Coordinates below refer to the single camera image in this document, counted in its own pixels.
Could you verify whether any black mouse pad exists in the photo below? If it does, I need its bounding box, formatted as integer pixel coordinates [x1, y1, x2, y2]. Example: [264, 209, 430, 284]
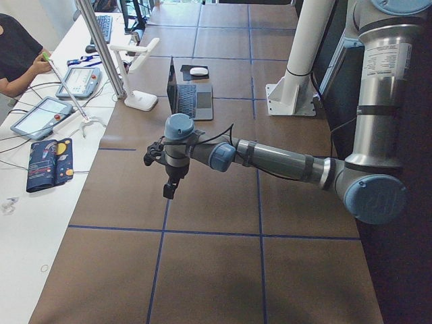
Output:
[180, 65, 209, 81]

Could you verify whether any black keyboard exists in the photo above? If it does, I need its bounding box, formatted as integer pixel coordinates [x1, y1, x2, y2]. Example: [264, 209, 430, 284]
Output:
[97, 15, 113, 43]

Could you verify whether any white desk lamp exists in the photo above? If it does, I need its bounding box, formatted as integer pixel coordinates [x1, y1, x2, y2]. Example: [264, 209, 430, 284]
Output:
[109, 38, 160, 111]

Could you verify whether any metal rod with claw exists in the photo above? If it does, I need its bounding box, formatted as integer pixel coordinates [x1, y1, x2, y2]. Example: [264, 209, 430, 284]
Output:
[41, 52, 107, 138]

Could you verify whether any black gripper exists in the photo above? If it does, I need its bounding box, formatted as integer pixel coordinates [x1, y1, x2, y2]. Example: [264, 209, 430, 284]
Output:
[163, 165, 188, 198]

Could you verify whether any seated person black shirt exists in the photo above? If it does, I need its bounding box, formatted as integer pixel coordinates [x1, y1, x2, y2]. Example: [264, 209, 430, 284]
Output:
[1, 13, 51, 98]

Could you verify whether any near teach pendant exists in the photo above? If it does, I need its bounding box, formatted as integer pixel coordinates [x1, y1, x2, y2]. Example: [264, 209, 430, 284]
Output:
[10, 97, 73, 140]

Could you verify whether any far teach pendant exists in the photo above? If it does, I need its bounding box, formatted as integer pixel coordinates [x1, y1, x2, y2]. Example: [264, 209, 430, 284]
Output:
[63, 67, 101, 99]

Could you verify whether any white computer mouse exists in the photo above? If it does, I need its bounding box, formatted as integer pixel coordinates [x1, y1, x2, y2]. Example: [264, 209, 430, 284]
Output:
[189, 67, 209, 76]

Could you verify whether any blue lanyard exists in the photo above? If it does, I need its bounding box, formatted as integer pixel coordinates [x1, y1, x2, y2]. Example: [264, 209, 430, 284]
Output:
[67, 55, 102, 67]

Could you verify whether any white pillar with base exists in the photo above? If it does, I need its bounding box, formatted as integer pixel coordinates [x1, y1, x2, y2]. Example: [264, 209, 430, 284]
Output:
[266, 0, 335, 116]

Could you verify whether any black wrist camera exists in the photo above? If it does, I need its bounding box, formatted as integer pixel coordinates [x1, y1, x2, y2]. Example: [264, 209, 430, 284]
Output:
[143, 136, 167, 166]

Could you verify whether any space print pencil case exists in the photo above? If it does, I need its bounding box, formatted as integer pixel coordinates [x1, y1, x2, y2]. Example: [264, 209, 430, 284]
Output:
[26, 138, 74, 193]

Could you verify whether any black desk mouse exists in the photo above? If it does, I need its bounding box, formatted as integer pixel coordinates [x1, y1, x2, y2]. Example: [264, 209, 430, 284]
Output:
[85, 45, 97, 54]

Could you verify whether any aluminium frame post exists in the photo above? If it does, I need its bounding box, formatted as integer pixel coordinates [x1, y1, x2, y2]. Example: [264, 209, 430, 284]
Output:
[76, 0, 125, 99]

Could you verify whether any teach pendant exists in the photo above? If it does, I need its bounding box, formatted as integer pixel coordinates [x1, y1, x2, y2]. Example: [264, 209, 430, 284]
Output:
[63, 67, 101, 99]
[10, 97, 73, 140]

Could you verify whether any grey laptop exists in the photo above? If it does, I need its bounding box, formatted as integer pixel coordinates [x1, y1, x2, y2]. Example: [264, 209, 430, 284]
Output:
[167, 57, 213, 121]

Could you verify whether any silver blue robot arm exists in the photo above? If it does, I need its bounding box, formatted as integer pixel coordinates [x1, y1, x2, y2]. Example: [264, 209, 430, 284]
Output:
[154, 1, 431, 224]

